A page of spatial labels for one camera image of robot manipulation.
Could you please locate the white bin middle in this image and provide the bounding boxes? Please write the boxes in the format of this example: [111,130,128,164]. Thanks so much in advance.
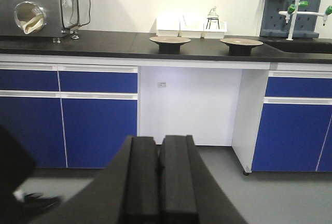
[179,15,204,39]

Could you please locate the black power cable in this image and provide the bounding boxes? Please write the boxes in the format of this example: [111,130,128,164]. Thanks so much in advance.
[77,0,91,27]

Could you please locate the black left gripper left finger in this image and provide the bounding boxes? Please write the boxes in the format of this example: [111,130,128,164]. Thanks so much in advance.
[33,135,159,223]

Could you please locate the blue white lab cabinet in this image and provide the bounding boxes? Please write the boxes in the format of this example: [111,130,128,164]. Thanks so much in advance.
[1,54,331,174]

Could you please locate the white bin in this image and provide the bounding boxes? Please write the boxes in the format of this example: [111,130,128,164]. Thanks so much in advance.
[179,15,204,39]
[156,15,180,37]
[202,20,227,39]

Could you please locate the black wire tripod stand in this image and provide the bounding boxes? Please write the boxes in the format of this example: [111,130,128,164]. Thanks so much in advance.
[205,17,220,30]

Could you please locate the grey pegboard drying rack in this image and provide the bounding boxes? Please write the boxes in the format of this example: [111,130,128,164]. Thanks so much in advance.
[260,0,325,39]

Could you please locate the stainless steel glove box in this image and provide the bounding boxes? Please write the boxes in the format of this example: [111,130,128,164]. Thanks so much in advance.
[1,0,80,43]

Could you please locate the white bin right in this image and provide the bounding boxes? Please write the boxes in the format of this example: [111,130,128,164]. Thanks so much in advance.
[202,20,227,39]

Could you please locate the glass alcohol lamp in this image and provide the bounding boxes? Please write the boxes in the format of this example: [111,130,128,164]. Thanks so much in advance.
[207,6,219,21]

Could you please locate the white bin left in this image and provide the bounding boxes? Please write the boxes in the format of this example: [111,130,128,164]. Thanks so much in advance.
[156,15,180,37]

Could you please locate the beige plate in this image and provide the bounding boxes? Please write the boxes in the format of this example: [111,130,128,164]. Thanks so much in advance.
[219,38,264,56]
[149,36,191,53]

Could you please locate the white lab faucet green knobs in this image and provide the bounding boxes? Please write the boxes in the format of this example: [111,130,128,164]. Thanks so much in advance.
[279,0,331,41]

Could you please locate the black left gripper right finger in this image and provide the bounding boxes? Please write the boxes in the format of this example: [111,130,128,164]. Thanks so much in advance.
[159,135,246,223]

